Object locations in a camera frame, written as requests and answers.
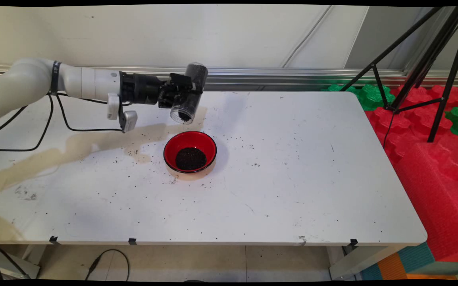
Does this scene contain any red foam puzzle piece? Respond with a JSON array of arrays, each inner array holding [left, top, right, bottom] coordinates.
[[366, 106, 454, 167], [391, 85, 458, 114]]

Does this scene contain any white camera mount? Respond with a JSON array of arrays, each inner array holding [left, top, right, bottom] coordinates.
[[107, 93, 121, 120]]

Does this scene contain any white wall cable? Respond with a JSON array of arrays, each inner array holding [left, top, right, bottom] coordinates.
[[282, 5, 333, 69]]

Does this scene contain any clear jar with black grains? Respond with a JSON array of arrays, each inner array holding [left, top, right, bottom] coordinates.
[[169, 62, 208, 125]]

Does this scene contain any black grains pile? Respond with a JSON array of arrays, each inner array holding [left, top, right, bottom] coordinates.
[[175, 147, 207, 171]]

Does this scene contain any large red foam block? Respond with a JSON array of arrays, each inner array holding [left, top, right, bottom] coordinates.
[[394, 135, 458, 263]]

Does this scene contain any thin black tripod cable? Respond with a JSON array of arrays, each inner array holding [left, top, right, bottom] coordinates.
[[383, 109, 397, 149]]

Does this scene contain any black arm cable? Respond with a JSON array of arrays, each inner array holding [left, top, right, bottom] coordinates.
[[0, 93, 132, 139], [0, 94, 125, 152]]

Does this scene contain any black floor cable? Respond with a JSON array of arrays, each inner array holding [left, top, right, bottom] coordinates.
[[85, 249, 129, 281]]

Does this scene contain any orange foam mat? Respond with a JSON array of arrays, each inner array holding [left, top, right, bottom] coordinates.
[[378, 252, 458, 280]]

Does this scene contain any black strap on arm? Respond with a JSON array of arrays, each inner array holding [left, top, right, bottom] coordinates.
[[50, 61, 62, 96]]

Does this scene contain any black tripod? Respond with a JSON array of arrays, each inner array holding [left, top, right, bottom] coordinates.
[[339, 6, 458, 143]]

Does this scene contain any white table leg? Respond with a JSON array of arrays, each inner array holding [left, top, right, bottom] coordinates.
[[328, 243, 410, 280], [0, 244, 41, 279]]

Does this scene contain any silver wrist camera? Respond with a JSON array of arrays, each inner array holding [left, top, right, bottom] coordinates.
[[123, 110, 139, 133]]

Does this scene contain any teal foam mat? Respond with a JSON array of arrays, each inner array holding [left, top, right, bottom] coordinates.
[[360, 242, 436, 280]]

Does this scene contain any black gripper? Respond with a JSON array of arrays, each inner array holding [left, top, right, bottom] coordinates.
[[120, 71, 204, 109]]

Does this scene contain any aluminium wall rail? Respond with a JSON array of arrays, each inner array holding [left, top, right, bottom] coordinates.
[[0, 65, 458, 89]]

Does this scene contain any red bowl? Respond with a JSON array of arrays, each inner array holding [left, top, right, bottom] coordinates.
[[164, 131, 218, 181]]

